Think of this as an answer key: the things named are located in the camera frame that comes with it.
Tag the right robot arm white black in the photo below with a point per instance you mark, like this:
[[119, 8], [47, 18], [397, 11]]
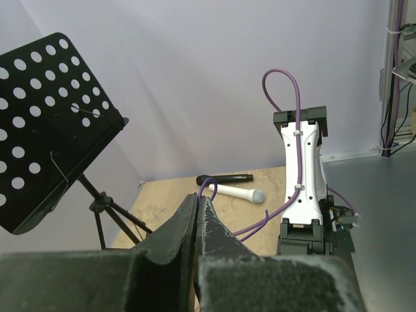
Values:
[[311, 222]]

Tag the black microphone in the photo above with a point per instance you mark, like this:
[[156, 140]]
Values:
[[226, 179]]

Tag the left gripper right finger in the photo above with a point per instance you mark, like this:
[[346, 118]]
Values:
[[230, 277]]

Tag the black music stand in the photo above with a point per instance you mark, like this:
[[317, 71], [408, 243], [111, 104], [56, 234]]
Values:
[[55, 121]]

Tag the white microphone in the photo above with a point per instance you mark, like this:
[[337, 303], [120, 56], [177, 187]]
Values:
[[252, 195]]

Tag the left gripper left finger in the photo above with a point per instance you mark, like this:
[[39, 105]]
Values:
[[156, 275]]

